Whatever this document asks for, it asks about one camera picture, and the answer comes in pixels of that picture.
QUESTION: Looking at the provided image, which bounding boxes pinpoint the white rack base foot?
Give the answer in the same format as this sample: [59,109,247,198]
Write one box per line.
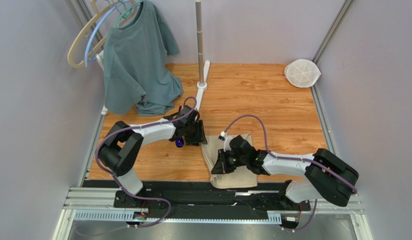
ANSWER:
[195,60,211,112]

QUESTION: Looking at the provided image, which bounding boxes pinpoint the green plastic hanger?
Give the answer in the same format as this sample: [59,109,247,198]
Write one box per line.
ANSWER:
[112,0,143,28]

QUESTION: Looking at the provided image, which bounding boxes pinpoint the metal garment rack pole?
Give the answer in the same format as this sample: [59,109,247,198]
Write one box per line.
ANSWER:
[195,0,204,69]

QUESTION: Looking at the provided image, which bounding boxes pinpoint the white plastic mesh basket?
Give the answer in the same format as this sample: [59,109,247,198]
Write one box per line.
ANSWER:
[284,58,322,88]

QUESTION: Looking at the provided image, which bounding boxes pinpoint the beige wooden hanger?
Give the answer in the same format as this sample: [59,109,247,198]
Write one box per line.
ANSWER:
[66,0,140,69]

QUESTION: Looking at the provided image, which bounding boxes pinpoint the blue purple spoon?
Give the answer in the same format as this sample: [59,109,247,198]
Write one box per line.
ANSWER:
[175,137,184,148]

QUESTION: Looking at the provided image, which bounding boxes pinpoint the teal green t-shirt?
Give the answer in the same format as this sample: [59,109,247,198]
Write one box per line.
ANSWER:
[103,0,183,117]

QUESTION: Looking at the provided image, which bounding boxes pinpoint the aluminium frame rail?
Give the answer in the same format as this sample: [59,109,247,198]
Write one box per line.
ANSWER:
[53,180,373,240]

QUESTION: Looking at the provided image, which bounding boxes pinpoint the blue plastic hanger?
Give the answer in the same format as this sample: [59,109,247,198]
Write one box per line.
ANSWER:
[79,0,139,68]

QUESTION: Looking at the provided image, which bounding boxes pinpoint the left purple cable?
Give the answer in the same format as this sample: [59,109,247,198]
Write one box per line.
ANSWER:
[94,96,198,229]

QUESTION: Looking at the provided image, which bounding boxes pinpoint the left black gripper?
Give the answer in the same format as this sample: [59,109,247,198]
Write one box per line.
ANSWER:
[184,119,208,147]

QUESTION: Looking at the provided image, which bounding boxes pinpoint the beige cloth napkin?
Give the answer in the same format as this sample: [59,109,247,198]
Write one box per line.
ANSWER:
[201,135,258,189]

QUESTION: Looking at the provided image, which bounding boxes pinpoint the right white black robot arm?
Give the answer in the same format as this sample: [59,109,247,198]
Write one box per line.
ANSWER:
[211,135,359,207]

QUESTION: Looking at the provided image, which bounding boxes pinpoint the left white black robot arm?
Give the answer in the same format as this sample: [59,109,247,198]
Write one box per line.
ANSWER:
[95,105,207,195]

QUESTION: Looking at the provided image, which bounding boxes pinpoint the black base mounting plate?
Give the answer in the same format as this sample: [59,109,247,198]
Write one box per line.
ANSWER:
[113,181,315,221]

